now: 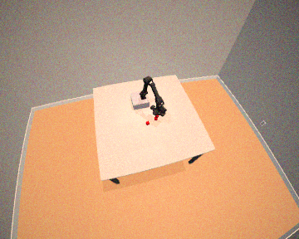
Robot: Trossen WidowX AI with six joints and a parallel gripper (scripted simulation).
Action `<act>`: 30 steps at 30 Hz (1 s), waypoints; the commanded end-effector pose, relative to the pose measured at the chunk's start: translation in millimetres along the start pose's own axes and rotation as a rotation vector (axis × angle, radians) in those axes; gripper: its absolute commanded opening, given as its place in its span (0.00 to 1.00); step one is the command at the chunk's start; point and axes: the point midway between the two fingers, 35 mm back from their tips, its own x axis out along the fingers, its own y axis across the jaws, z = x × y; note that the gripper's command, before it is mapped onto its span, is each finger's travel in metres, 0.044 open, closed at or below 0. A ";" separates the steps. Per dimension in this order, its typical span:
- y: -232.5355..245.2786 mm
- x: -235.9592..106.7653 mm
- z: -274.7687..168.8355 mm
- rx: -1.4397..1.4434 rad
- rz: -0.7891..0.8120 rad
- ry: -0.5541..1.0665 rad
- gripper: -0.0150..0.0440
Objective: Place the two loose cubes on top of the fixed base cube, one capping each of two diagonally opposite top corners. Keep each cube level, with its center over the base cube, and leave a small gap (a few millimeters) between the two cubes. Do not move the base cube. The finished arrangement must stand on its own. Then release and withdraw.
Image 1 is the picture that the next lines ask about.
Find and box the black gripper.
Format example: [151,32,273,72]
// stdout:
[150,105,166,117]

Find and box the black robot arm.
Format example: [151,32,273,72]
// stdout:
[139,76,167,115]

